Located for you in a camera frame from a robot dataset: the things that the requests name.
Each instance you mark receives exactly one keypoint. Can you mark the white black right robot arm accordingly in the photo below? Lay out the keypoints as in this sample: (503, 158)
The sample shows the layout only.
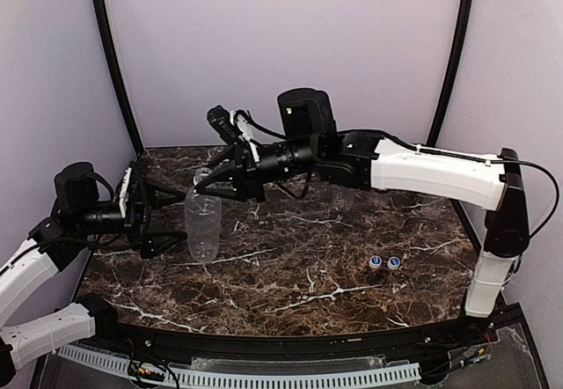
(375, 160)

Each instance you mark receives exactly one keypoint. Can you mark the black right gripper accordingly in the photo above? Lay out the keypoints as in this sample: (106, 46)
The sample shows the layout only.
(244, 172)

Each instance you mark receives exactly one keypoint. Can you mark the right wrist camera with heatsink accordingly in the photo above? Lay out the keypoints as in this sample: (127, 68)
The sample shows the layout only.
(233, 128)

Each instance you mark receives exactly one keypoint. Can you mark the black left corner post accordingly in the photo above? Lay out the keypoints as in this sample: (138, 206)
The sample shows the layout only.
(114, 69)

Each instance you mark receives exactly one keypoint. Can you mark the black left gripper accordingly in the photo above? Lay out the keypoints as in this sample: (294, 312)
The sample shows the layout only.
(139, 211)

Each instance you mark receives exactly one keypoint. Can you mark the black front table rail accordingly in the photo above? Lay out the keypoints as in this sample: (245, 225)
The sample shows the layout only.
(427, 343)

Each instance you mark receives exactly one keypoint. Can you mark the blue white bottle cap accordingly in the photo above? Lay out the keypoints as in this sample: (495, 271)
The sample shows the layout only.
(375, 262)
(394, 263)

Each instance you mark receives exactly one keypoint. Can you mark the clear bottle blue pepsi label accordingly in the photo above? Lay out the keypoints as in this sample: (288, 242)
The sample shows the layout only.
(343, 198)

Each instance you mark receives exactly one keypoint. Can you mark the black corner post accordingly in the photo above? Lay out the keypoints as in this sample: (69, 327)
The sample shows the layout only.
(114, 69)
(450, 75)

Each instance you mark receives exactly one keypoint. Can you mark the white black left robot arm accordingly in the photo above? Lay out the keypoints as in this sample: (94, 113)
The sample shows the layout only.
(86, 207)

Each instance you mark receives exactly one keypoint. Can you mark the black right corner post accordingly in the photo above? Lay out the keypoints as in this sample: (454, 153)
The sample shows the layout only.
(450, 75)

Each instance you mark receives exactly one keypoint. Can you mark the white slotted cable duct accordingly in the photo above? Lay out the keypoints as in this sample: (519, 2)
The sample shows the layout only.
(360, 372)

